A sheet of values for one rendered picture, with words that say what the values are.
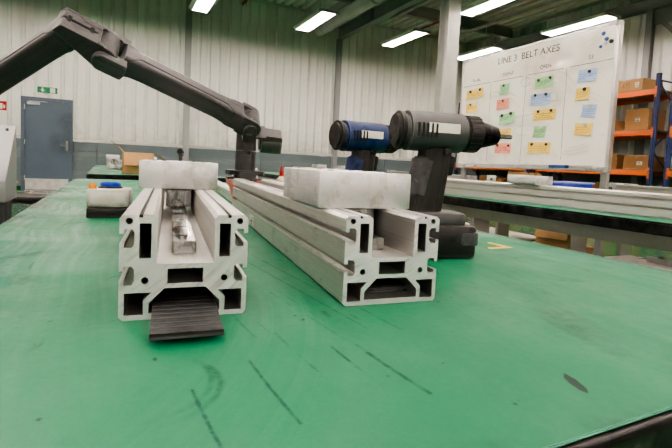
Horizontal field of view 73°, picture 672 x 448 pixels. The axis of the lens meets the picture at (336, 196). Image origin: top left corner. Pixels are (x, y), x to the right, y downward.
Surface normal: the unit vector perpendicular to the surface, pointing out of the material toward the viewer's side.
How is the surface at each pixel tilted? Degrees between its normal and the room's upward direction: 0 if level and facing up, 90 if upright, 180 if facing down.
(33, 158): 90
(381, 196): 90
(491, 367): 0
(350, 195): 90
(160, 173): 90
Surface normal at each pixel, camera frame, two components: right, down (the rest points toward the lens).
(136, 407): 0.05, -1.00
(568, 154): -0.90, -0.01
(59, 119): 0.43, 0.08
